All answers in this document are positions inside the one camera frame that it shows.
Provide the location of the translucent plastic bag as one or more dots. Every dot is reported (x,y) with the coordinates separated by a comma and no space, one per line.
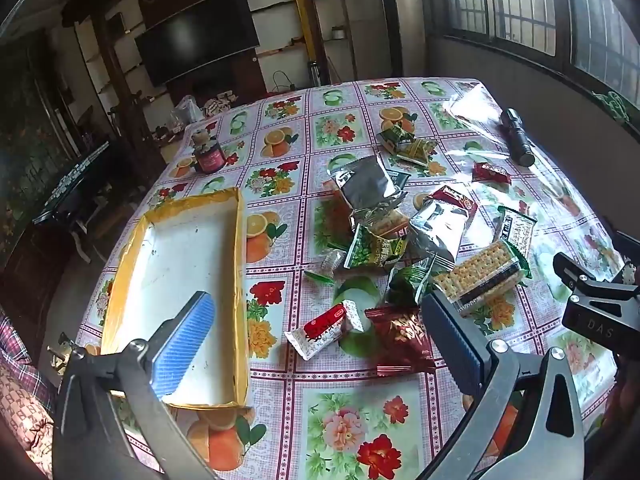
(187,110)

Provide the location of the dark wooden chair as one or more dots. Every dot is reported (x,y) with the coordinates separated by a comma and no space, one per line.
(137,110)

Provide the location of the yellow-edged cardboard tray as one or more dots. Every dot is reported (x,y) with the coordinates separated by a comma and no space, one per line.
(185,240)

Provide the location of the black flashlight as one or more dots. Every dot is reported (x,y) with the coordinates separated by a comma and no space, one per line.
(517,135)

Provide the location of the dark green small snack packet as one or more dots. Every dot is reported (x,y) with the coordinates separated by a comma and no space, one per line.
(395,136)

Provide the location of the silver snack packet red top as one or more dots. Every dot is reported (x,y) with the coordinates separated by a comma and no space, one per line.
(440,230)

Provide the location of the dark green cracker packet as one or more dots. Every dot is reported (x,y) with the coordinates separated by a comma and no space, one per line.
(400,180)

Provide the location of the dark jar with pink label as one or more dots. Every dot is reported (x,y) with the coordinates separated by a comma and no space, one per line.
(210,160)

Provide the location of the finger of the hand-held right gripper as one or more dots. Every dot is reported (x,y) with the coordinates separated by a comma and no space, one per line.
(570,267)

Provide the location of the silver flask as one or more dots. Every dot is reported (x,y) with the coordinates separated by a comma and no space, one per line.
(314,74)

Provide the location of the brass metal fitting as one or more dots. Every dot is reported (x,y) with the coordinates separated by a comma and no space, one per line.
(62,350)

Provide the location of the bright red small snack packet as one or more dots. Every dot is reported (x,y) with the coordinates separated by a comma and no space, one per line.
(492,172)

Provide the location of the black side table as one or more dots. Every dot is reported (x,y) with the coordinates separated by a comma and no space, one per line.
(85,185)

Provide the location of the black label cracker packet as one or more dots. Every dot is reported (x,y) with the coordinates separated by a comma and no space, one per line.
(515,230)

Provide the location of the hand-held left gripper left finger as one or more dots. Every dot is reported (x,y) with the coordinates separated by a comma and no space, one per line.
(185,340)

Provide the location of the floral fruit print tablecloth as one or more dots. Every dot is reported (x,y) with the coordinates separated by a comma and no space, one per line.
(300,195)

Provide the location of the green leafy print snack packet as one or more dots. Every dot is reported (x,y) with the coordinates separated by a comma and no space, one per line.
(410,280)

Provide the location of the small clear snack packet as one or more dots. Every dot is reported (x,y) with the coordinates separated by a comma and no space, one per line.
(331,261)

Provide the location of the dark red snack packet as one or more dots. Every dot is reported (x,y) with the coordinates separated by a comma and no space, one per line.
(400,342)

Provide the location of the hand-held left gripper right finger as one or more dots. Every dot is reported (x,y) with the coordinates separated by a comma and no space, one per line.
(450,345)

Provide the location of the pile of small boxes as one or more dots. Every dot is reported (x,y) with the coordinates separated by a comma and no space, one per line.
(220,102)

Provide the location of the dark floral wall panel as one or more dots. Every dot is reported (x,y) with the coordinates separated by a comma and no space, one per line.
(30,135)

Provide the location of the plain silver foil snack packet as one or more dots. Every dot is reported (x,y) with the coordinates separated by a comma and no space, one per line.
(367,182)

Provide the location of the green and yellow snack packet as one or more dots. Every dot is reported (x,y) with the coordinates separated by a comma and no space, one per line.
(417,151)

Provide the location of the yellow vertical beam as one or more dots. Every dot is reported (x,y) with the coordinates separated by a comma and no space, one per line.
(305,20)

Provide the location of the red and white snack packet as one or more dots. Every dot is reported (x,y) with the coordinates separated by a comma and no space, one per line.
(322,330)

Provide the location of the orange cracker packet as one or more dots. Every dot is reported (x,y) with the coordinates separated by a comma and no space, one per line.
(387,224)

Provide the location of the green-edged clear cracker packet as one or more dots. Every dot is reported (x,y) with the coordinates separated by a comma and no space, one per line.
(475,272)

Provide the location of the clear plastic bag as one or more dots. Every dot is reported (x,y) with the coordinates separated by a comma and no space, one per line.
(470,102)

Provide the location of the green pea snack packet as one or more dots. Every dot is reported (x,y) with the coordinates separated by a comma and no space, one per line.
(372,252)

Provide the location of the thin green wrapper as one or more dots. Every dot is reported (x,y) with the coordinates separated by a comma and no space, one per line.
(320,276)

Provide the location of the barred window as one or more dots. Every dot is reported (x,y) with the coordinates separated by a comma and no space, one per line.
(500,5)

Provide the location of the black flat television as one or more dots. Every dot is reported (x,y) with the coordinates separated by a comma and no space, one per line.
(195,35)

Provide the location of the brown patterned garment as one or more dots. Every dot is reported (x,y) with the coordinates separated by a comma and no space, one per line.
(25,410)

